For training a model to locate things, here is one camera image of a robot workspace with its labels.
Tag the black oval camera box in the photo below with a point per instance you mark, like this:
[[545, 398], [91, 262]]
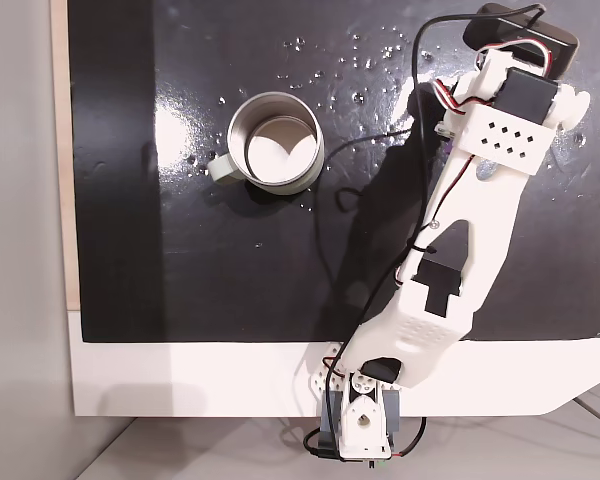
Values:
[[555, 37]]

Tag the light wooden board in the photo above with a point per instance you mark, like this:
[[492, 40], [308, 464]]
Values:
[[62, 150]]

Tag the white base board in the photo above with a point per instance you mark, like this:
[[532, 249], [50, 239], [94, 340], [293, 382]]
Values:
[[180, 380]]

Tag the black glossy mat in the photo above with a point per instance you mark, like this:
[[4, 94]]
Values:
[[205, 260]]

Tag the purple ribbed pen grip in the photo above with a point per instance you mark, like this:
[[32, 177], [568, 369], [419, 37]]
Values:
[[447, 149]]

